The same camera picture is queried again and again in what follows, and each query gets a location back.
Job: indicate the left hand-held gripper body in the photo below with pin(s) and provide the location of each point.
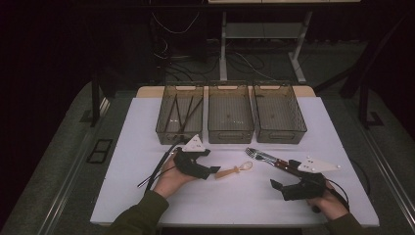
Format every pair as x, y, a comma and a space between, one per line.
187, 163

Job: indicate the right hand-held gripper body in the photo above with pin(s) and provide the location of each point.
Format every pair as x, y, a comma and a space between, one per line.
306, 191

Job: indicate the wooden spoon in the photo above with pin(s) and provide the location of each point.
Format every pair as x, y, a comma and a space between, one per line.
225, 173

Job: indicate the translucent grey plastic bin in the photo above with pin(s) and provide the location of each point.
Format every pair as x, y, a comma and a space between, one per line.
163, 130
230, 114

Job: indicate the mesh bin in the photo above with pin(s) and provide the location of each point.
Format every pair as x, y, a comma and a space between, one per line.
277, 114

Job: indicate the person's left hand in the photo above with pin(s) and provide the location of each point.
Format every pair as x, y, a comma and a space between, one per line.
169, 181

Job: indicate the person's right hand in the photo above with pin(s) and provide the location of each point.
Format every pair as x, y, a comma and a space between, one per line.
329, 205

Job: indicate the black metal stand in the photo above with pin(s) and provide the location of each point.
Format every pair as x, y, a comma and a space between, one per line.
363, 104
95, 104

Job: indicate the metal floor rail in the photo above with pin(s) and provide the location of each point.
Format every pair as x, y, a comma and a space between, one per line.
395, 182
63, 189

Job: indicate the white desk with metal frame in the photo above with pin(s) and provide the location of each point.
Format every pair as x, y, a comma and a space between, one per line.
222, 49

